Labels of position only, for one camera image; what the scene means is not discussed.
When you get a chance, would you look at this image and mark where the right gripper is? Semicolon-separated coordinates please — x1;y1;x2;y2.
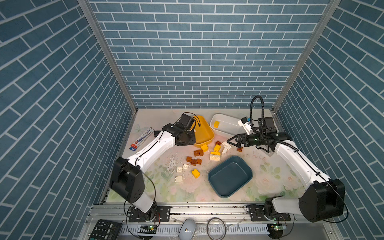
227;132;266;147

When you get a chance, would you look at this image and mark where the yellow lego cube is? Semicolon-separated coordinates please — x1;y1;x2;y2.
214;121;220;129
192;169;200;179

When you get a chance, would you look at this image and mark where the white lego block front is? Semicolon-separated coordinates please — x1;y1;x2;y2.
175;176;183;183

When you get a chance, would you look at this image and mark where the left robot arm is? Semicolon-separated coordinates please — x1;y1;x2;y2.
109;112;201;220

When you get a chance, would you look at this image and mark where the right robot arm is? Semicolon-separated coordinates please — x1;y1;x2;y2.
227;132;348;223

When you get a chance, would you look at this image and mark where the white flat lego plate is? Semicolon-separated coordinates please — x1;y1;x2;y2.
222;142;232;150

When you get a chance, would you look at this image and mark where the white plastic bin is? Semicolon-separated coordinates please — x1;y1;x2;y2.
210;114;246;139

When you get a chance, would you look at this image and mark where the yellow plastic bin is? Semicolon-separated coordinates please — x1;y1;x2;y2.
194;115;215;148

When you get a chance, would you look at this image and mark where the yellow lego block centre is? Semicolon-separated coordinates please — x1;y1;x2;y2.
214;145;221;153

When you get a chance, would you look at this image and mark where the yellow lego by bin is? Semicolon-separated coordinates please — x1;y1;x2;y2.
201;145;209;152

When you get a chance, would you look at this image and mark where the white long lego brick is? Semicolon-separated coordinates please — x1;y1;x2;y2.
210;155;221;162

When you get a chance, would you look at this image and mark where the toothpaste tube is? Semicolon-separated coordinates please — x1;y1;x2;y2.
129;128;155;151

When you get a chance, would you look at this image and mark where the teal plastic bin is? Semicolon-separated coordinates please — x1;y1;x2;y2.
208;156;253;198

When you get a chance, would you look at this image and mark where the yellow lego cube front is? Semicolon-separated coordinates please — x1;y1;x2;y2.
192;169;200;179

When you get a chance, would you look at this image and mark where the grey computer mouse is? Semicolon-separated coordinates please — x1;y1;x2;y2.
178;219;197;240

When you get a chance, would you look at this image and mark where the black remote keypad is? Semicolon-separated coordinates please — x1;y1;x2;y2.
89;220;123;240

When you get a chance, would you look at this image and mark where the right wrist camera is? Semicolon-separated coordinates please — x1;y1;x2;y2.
238;117;254;135

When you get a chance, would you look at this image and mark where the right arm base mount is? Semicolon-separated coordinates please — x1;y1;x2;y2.
245;204;291;222

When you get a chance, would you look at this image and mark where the coiled black cable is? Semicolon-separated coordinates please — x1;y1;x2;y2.
206;217;227;240

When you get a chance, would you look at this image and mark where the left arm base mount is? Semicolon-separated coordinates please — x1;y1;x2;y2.
128;206;171;223

